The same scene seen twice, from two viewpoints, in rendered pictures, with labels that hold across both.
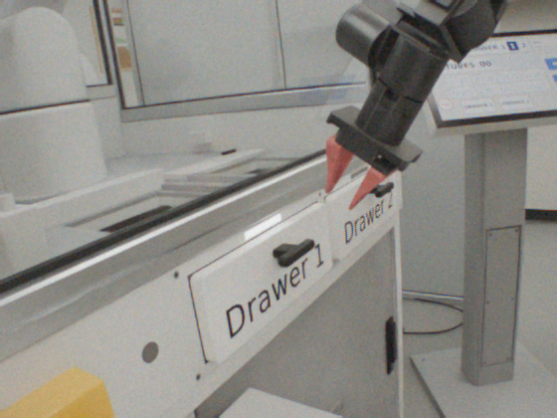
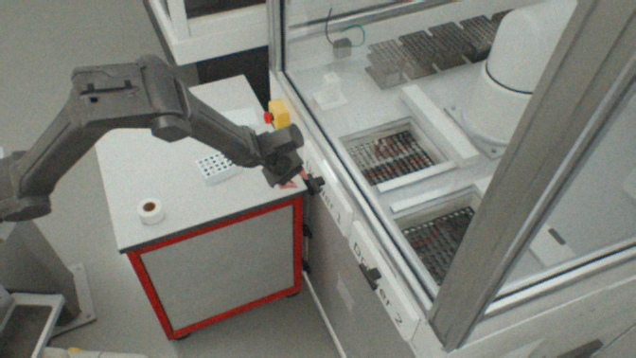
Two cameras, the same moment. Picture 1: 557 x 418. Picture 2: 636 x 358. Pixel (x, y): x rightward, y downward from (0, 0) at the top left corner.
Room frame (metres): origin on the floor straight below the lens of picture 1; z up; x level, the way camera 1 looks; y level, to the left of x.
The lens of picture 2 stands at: (0.98, -0.77, 1.93)
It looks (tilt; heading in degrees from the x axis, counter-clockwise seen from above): 50 degrees down; 123
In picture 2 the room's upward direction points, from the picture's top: straight up
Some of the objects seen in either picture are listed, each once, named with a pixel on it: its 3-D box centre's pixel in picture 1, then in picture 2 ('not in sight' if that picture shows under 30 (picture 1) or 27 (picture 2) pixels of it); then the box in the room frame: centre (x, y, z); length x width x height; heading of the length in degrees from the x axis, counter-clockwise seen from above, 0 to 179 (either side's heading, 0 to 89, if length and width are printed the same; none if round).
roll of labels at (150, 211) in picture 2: not in sight; (150, 210); (0.14, -0.27, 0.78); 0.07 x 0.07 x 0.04
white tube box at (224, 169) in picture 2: not in sight; (219, 166); (0.20, -0.02, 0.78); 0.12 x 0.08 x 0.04; 64
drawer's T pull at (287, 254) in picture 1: (289, 251); (317, 182); (0.55, 0.00, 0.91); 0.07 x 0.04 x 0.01; 146
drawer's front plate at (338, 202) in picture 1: (366, 205); (380, 277); (0.82, -0.16, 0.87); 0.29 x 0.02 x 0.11; 146
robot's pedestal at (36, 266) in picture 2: not in sight; (12, 257); (-0.41, -0.52, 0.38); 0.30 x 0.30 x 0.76; 59
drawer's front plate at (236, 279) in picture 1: (275, 272); (326, 186); (0.56, 0.02, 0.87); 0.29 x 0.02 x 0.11; 146
